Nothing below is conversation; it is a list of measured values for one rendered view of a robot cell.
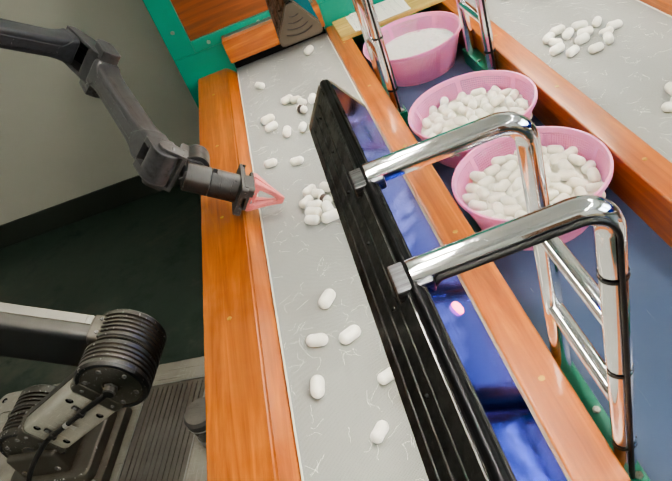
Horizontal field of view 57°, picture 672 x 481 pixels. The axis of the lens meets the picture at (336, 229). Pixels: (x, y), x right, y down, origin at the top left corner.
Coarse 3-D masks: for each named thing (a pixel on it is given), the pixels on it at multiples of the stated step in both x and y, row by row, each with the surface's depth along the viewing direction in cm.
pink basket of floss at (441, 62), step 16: (416, 16) 174; (432, 16) 172; (448, 16) 168; (384, 32) 175; (400, 32) 176; (448, 48) 157; (400, 64) 157; (416, 64) 157; (432, 64) 158; (448, 64) 162; (400, 80) 163; (416, 80) 161
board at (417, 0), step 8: (408, 0) 181; (416, 0) 179; (424, 0) 177; (432, 0) 176; (440, 0) 175; (416, 8) 175; (424, 8) 176; (392, 16) 176; (400, 16) 176; (336, 24) 185; (344, 24) 183; (384, 24) 176; (344, 32) 179; (352, 32) 177; (360, 32) 176; (344, 40) 177
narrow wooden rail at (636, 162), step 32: (448, 0) 175; (480, 32) 154; (512, 64) 137; (544, 64) 132; (544, 96) 125; (576, 96) 120; (576, 128) 116; (608, 128) 109; (640, 160) 101; (640, 192) 100
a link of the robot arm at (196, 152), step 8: (160, 144) 115; (168, 144) 117; (184, 144) 126; (168, 152) 115; (176, 152) 116; (184, 152) 118; (192, 152) 124; (200, 152) 125; (208, 152) 129; (184, 160) 116; (200, 160) 123; (208, 160) 125; (176, 168) 118; (176, 176) 118; (168, 184) 119
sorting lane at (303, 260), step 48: (288, 144) 147; (288, 192) 131; (288, 240) 119; (336, 240) 114; (288, 288) 108; (336, 288) 104; (288, 336) 100; (336, 336) 96; (288, 384) 92; (336, 384) 89; (336, 432) 83; (336, 480) 78; (384, 480) 76
